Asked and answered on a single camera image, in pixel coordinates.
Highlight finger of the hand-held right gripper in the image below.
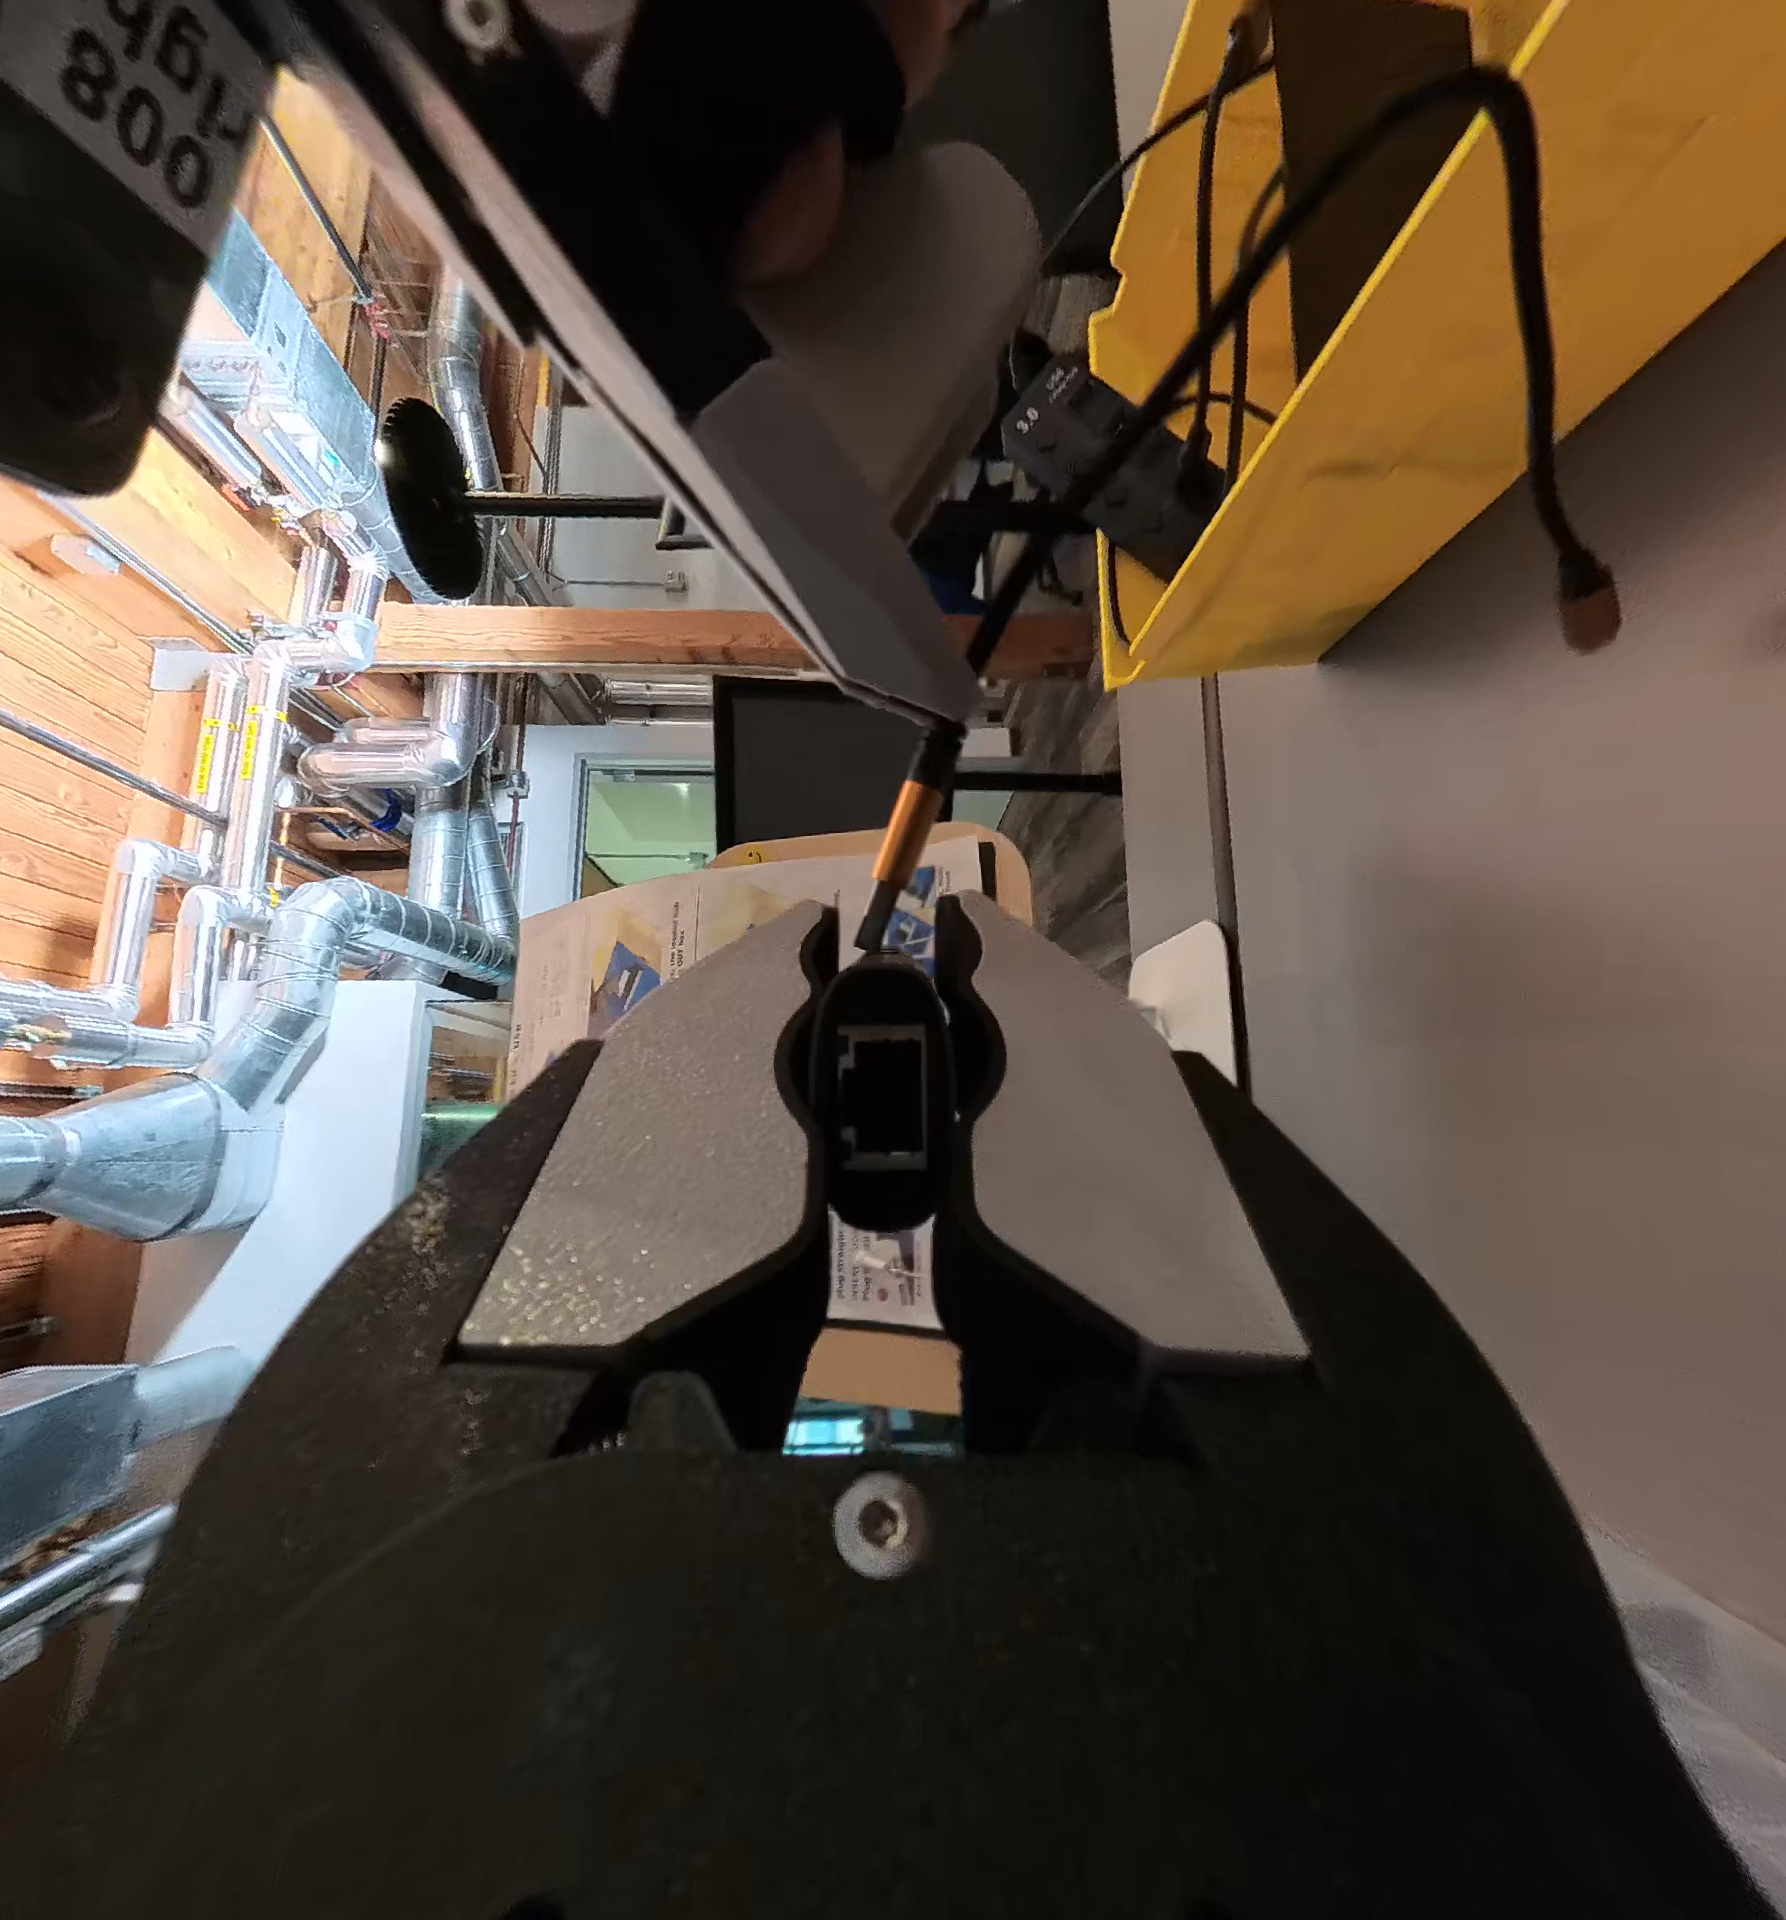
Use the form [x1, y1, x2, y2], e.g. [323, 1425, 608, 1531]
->
[691, 360, 988, 733]
[742, 139, 1050, 530]

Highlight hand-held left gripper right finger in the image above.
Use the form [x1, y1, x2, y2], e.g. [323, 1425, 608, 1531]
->
[931, 888, 1316, 1368]

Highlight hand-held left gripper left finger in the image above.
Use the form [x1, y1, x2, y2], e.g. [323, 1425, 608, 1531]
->
[457, 900, 842, 1368]

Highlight grey usb hub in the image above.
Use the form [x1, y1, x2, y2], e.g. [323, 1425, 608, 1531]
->
[808, 944, 963, 1235]

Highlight black cable with copper plugs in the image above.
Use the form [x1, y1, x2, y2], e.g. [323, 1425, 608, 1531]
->
[848, 0, 1626, 957]

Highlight yellow plastic bin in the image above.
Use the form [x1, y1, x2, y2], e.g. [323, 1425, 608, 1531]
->
[1096, 0, 1786, 691]

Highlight black usb hub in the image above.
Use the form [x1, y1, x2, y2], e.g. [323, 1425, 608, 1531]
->
[1001, 352, 1232, 585]

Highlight white stand base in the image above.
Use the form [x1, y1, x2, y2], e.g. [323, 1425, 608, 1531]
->
[1129, 917, 1237, 1084]

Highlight printed instruction sheet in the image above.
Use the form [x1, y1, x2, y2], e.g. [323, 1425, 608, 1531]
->
[508, 832, 988, 1329]

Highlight black monitor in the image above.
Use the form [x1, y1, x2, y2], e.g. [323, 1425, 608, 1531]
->
[714, 675, 1017, 888]

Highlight wooden ceiling beam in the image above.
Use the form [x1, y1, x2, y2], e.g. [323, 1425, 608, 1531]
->
[377, 599, 1097, 679]

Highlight instruction sheet on stand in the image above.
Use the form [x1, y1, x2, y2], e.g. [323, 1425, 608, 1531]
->
[702, 818, 1039, 971]

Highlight silver insulated pipes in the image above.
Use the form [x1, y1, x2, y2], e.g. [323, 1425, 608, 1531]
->
[0, 285, 536, 1081]

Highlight galvanised rectangular air duct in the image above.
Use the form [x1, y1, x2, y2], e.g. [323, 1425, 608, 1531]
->
[173, 211, 399, 601]
[0, 1352, 257, 1601]

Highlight large round silver duct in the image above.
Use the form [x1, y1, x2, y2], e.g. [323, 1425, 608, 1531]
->
[0, 875, 521, 1248]

